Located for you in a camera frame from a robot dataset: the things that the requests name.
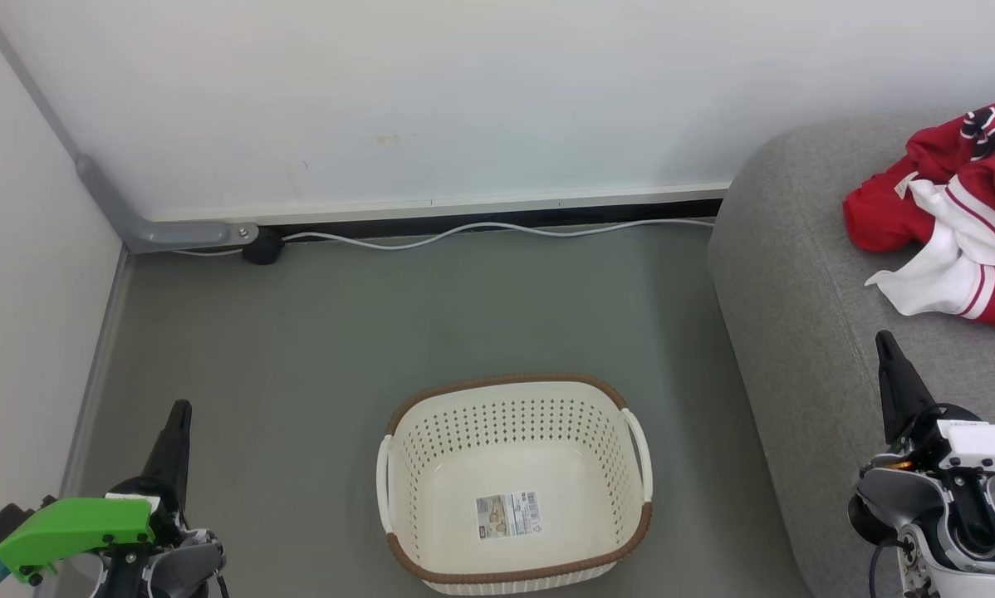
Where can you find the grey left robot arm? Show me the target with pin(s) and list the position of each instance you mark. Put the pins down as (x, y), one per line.
(174, 569)

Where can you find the cream plastic laundry basket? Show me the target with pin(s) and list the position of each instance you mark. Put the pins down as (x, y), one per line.
(464, 415)

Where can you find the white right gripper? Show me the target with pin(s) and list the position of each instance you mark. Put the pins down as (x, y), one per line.
(987, 448)

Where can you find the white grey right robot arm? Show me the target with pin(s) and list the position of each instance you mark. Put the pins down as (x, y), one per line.
(913, 498)

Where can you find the silver wall base rail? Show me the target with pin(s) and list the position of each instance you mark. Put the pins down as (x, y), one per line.
(497, 203)

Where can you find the black round floor foot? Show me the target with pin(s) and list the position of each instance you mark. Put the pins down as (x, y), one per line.
(262, 247)

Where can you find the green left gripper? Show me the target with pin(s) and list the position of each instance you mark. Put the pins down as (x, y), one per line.
(74, 523)

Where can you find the red white lettered jersey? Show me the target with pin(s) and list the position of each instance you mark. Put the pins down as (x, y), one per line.
(879, 212)

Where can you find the grey side skirting strip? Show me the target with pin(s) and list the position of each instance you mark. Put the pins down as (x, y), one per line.
(99, 357)

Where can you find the grey fabric sofa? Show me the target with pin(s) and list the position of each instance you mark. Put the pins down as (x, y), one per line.
(796, 274)

